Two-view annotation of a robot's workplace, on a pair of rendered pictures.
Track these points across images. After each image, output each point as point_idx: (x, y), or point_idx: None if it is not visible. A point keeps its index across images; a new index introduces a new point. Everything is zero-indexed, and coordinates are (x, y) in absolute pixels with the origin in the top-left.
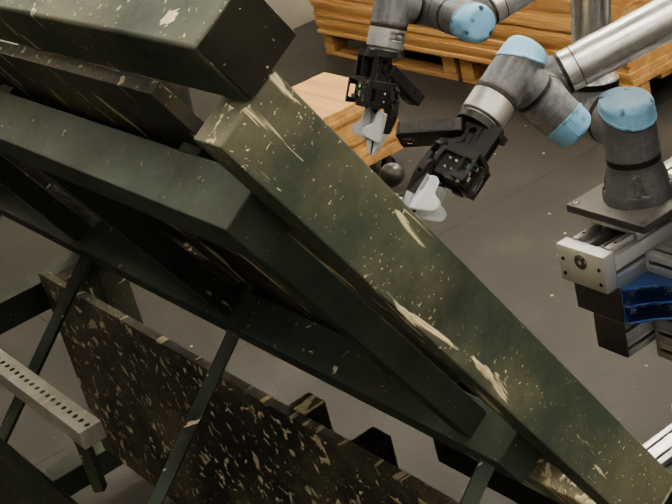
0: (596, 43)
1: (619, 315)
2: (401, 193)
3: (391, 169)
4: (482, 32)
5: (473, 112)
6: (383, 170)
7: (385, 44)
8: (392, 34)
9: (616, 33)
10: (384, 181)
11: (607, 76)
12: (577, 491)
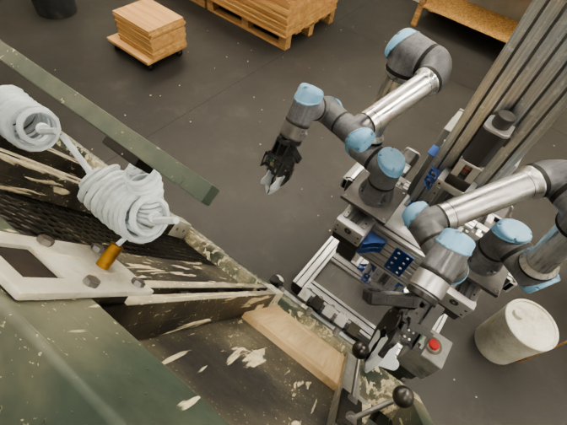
0: (472, 210)
1: (354, 249)
2: (365, 345)
3: (410, 401)
4: (365, 147)
5: (430, 298)
6: (402, 401)
7: (297, 138)
8: (302, 131)
9: (485, 205)
10: (400, 406)
11: (380, 138)
12: (369, 397)
